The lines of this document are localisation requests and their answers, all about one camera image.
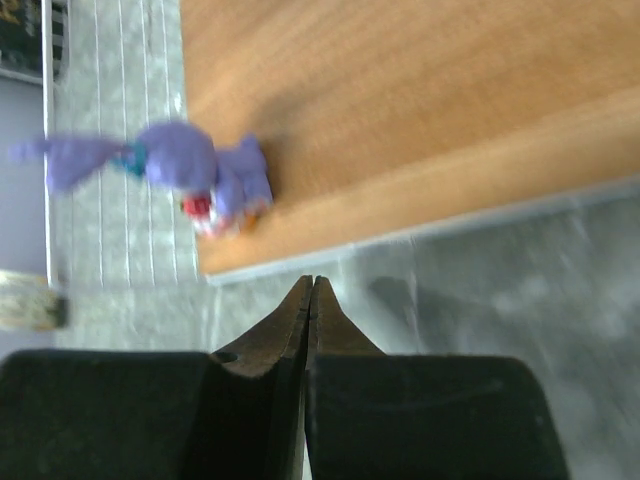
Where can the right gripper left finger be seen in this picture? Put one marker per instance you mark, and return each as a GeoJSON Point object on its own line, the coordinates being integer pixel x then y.
{"type": "Point", "coordinates": [229, 414]}

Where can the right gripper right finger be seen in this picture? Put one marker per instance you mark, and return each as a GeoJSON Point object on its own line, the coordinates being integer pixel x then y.
{"type": "Point", "coordinates": [371, 415]}

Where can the small purple bunny cupcake toy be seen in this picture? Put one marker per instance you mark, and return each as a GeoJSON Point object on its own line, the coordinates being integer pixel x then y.
{"type": "Point", "coordinates": [223, 190]}

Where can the white wire wooden shelf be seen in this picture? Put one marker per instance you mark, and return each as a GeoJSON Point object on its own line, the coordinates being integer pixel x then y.
{"type": "Point", "coordinates": [378, 118]}

